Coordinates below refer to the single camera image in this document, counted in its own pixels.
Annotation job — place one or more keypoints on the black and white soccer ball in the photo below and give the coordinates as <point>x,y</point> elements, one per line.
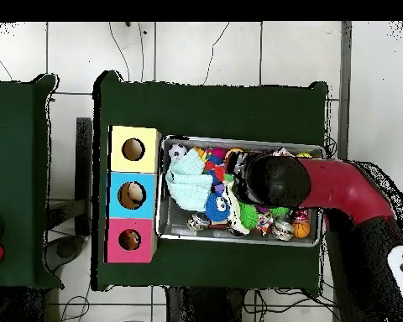
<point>177,151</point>

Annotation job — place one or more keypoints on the grey floor stand base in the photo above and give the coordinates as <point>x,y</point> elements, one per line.
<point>65,250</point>

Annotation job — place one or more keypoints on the wooden box with three holes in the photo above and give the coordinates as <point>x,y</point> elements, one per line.
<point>117,208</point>

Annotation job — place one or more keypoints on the small orange basketball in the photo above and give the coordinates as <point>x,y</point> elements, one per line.
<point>301,230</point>

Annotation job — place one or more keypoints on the blue spiky toy with eyes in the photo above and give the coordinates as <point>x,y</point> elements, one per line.
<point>216,208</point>

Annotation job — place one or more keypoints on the small colourful patterned cloth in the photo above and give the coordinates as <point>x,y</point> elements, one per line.
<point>264,224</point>

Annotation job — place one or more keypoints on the black upright panel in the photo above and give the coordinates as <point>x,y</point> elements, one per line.
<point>84,151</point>

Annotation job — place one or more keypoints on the green spiky ball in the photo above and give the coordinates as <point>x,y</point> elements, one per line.
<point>279,211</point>
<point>248,216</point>

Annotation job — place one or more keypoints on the mint green knitted cloth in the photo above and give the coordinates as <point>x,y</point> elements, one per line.
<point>188,188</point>

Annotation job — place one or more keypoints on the dark green table cloth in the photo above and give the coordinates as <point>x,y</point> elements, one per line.
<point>205,110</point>
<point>16,151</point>

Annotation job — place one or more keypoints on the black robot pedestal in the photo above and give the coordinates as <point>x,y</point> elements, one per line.
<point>201,308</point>

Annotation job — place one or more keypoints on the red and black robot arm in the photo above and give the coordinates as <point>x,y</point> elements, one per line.
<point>342,188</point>

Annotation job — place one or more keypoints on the crushed silver drink can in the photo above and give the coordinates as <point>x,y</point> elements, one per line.
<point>196,223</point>

